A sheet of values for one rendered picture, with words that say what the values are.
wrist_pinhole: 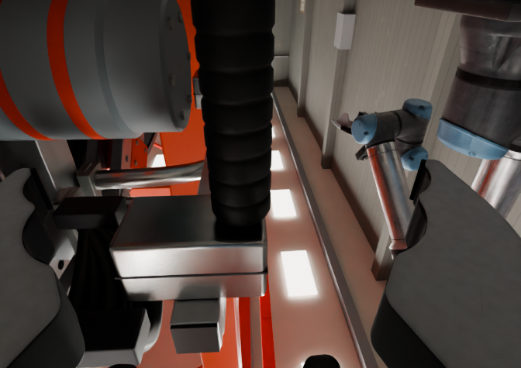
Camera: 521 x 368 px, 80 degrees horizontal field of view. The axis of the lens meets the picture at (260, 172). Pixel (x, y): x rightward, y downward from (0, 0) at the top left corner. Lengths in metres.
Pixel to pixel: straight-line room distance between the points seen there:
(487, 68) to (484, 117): 0.08
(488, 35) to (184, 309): 0.53
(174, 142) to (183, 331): 0.63
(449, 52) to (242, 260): 5.26
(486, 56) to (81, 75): 0.53
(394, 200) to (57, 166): 0.71
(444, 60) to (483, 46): 4.79
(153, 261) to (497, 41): 0.54
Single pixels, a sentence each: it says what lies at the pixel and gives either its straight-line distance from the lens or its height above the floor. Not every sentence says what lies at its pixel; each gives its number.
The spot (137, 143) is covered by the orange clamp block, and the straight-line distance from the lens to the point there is 0.64.
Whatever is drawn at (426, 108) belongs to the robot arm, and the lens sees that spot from 0.94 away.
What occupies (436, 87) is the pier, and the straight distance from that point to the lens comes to 5.47.
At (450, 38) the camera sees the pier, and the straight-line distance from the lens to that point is 5.33.
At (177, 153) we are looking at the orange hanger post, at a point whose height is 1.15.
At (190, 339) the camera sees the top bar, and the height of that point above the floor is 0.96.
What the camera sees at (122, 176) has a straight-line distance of 0.44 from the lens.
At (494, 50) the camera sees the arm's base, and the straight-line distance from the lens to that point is 0.59.
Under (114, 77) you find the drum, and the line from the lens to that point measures 0.29.
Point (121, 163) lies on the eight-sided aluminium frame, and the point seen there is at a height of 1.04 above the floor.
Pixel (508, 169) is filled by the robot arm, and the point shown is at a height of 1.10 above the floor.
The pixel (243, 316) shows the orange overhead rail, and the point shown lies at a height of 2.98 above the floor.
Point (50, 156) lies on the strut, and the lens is 0.41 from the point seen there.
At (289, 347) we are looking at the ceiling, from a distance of 6.55.
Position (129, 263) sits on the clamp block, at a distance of 0.20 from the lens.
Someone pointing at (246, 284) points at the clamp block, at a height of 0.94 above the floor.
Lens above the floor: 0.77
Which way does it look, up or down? 32 degrees up
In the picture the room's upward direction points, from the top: 180 degrees counter-clockwise
